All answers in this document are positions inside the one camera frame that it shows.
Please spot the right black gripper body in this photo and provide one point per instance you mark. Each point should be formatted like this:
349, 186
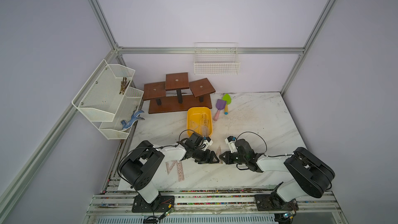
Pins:
235, 157

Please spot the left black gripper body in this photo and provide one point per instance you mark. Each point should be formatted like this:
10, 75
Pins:
201, 156

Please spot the clear stencil straight ruler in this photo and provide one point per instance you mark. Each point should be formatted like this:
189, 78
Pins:
204, 121

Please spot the yellow plastic storage box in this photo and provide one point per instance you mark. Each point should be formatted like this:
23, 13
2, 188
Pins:
194, 118

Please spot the pink long straight ruler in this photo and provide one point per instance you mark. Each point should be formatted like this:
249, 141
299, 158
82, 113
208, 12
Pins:
180, 171

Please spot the pink triangle ruler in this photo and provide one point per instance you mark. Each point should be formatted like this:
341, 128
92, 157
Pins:
170, 165
218, 153

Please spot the blue clear protractor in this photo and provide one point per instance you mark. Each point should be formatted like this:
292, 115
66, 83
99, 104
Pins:
205, 130

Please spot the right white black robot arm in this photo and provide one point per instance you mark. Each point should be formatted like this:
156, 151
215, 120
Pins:
311, 176

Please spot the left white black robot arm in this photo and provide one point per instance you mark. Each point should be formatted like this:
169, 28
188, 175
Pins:
139, 166

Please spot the purple pink toy shovel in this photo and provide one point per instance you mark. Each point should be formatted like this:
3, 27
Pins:
220, 105

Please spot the brown wooden stepped stand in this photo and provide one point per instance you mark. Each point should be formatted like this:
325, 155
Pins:
177, 94

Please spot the green yellow toy shovel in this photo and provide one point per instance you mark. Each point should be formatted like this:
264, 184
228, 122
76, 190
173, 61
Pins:
228, 101

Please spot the brass screws bundle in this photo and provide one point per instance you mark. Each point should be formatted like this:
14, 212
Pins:
124, 85

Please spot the white mesh two-tier shelf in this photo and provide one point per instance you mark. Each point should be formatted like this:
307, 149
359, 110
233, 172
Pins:
100, 102

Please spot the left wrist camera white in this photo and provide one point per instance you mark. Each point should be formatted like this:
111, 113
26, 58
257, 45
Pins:
206, 143

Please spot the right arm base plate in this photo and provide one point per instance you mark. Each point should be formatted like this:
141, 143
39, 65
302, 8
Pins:
274, 203

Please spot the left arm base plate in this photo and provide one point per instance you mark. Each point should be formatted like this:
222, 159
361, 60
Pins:
161, 204

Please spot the white wire wall basket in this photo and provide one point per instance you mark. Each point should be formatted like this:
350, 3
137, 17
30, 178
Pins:
216, 58

